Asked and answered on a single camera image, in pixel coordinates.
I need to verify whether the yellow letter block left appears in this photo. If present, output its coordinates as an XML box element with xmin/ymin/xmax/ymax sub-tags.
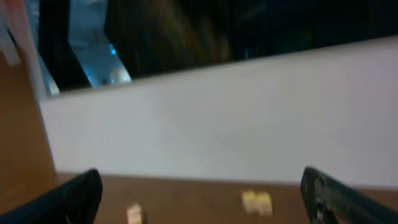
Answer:
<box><xmin>242</xmin><ymin>190</ymin><xmax>258</xmax><ymax>213</ymax></box>

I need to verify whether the yellow letter block right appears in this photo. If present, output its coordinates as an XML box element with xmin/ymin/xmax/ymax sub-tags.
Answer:
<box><xmin>256</xmin><ymin>192</ymin><xmax>273</xmax><ymax>216</ymax></box>

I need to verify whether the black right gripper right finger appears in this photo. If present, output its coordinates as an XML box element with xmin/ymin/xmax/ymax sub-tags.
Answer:
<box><xmin>300</xmin><ymin>167</ymin><xmax>397</xmax><ymax>224</ymax></box>

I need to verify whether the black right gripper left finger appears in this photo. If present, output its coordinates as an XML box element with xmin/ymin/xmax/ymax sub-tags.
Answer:
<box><xmin>1</xmin><ymin>169</ymin><xmax>103</xmax><ymax>224</ymax></box>

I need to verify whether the red number three block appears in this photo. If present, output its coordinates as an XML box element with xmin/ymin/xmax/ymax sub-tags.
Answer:
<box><xmin>126</xmin><ymin>203</ymin><xmax>144</xmax><ymax>224</ymax></box>

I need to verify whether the yellow letter block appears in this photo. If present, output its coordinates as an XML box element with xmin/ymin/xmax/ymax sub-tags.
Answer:
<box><xmin>256</xmin><ymin>192</ymin><xmax>273</xmax><ymax>216</ymax></box>
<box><xmin>242</xmin><ymin>190</ymin><xmax>258</xmax><ymax>213</ymax></box>

